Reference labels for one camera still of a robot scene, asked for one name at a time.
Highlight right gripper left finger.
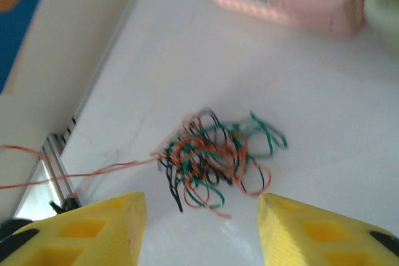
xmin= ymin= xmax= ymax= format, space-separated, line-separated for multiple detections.
xmin=0 ymin=191 xmax=148 ymax=266

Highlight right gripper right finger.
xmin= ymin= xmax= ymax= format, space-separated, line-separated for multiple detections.
xmin=257 ymin=192 xmax=399 ymax=266

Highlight thin red wire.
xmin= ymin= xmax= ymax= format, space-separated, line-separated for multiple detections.
xmin=0 ymin=145 xmax=194 ymax=191

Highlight coloured wires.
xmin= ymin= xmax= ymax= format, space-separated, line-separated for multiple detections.
xmin=158 ymin=141 xmax=238 ymax=214
xmin=174 ymin=113 xmax=272 ymax=221

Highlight thin black wire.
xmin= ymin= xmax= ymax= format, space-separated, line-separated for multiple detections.
xmin=174 ymin=107 xmax=266 ymax=198

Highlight pink plastic basket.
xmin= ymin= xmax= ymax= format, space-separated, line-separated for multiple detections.
xmin=176 ymin=0 xmax=375 ymax=39

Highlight green plastic basket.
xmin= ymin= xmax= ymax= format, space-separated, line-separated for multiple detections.
xmin=363 ymin=0 xmax=399 ymax=60

